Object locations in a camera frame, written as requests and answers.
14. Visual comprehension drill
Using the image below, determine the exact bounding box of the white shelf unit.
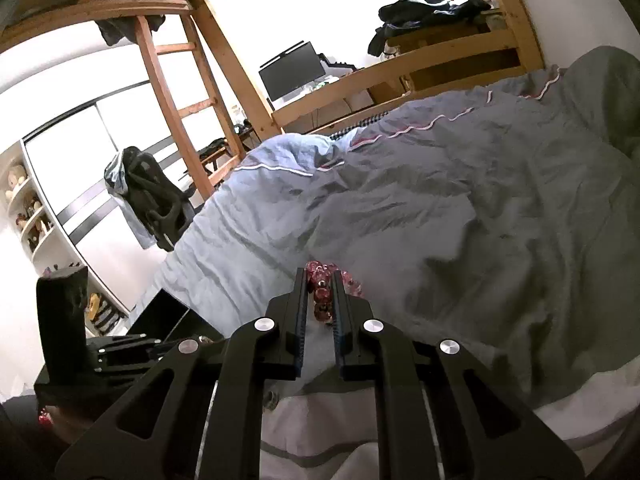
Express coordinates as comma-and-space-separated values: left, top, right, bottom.
1, 140, 128, 337

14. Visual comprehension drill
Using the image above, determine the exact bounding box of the pile of dark clothes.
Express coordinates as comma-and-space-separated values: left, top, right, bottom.
368, 0, 491, 58

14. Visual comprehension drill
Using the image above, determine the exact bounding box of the light blue hanging garment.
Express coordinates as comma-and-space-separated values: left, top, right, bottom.
104, 150, 156, 249

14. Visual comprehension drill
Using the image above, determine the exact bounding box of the black office chair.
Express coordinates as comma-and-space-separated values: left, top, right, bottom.
123, 146, 195, 252

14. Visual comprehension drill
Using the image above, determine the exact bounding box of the black computer monitor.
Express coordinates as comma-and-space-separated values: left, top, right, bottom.
258, 41, 326, 101

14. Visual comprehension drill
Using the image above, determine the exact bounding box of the wooden bunk bed frame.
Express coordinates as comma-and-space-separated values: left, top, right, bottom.
1, 0, 544, 136

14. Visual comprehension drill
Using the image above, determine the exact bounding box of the red bead bracelet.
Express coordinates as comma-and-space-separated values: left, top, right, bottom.
304, 259, 364, 326

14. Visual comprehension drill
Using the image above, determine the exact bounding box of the wooden ladder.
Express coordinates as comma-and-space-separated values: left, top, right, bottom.
134, 15, 246, 200

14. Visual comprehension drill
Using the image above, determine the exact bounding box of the grey duvet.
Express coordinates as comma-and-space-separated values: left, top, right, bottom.
144, 47, 639, 405

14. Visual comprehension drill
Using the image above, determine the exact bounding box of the wooden folding side table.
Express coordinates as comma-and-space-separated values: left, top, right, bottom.
198, 125, 259, 190

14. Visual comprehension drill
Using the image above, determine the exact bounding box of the black jewelry box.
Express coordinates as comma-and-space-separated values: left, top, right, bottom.
127, 289, 224, 342

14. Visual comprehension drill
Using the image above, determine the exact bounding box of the white sliding wardrobe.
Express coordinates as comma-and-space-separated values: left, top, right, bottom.
26, 82, 179, 310

